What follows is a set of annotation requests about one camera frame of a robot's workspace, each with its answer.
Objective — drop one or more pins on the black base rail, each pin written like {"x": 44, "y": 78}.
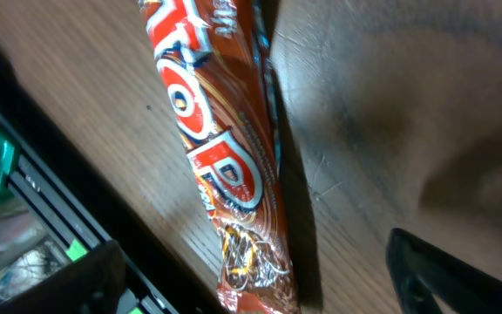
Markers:
{"x": 76, "y": 205}

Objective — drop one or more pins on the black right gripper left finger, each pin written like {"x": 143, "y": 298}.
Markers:
{"x": 92, "y": 284}

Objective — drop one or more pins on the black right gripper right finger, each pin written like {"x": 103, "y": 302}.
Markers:
{"x": 420, "y": 272}

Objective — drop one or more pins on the red chocolate bar wrapper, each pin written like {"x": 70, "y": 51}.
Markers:
{"x": 212, "y": 57}

